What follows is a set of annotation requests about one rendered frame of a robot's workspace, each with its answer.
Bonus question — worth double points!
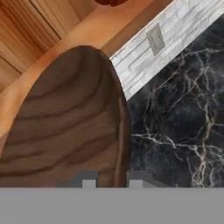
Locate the light wooden cabinet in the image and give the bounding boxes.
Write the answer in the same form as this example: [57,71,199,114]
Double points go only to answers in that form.
[0,0,175,147]

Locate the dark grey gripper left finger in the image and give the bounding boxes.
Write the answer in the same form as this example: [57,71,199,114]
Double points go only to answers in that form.
[56,171,99,189]

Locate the reddish brown bowl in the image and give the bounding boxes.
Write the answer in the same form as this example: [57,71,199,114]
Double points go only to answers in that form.
[94,0,130,8]

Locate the brown wooden bowl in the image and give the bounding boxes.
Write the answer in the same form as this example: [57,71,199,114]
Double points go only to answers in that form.
[0,45,132,188]

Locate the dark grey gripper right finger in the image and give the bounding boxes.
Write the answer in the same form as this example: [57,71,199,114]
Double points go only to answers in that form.
[127,170,171,189]

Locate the grey wall socket plate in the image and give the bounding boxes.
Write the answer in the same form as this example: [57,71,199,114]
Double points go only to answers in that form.
[145,24,166,57]

